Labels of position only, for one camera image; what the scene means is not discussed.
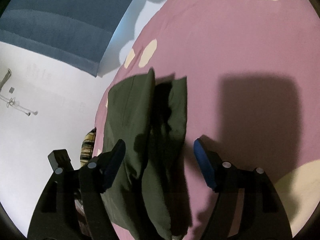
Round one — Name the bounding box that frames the wall cable and socket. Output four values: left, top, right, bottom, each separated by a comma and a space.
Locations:
0, 68, 39, 117

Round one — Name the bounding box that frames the yellow black striped cloth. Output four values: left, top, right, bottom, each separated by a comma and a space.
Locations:
80, 128, 97, 167

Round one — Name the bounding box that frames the dark green jacket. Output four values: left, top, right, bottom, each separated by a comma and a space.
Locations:
102, 69, 191, 239

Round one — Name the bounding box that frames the pink bedsheet with cream dots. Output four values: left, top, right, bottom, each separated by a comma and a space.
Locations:
75, 0, 320, 240

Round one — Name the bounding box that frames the blue curtain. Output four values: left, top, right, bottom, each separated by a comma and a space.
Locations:
1, 0, 132, 76

